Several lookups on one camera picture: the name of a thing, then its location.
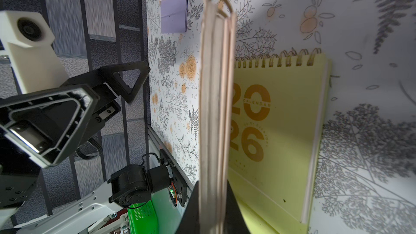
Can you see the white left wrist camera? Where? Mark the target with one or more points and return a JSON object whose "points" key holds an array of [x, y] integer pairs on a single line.
{"points": [[27, 40]]}

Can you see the pink 2026 desk calendar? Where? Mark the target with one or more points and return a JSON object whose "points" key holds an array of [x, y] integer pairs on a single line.
{"points": [[217, 25]]}

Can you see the left purple 2026 calendar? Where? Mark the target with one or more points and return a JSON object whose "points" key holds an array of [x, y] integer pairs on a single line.
{"points": [[173, 16]]}

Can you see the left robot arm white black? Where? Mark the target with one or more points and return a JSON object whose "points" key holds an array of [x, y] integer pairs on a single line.
{"points": [[131, 185]]}

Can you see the green 2026 desk calendar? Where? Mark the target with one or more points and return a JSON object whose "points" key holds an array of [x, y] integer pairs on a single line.
{"points": [[278, 109]]}

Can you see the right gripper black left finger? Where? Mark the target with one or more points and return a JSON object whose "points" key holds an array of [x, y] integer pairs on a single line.
{"points": [[190, 220]]}

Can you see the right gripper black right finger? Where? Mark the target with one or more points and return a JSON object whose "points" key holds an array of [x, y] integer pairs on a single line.
{"points": [[235, 220]]}

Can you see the floral patterned table mat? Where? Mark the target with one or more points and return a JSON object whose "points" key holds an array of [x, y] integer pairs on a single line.
{"points": [[366, 179]]}

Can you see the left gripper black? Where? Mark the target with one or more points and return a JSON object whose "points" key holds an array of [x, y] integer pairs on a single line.
{"points": [[42, 129]]}

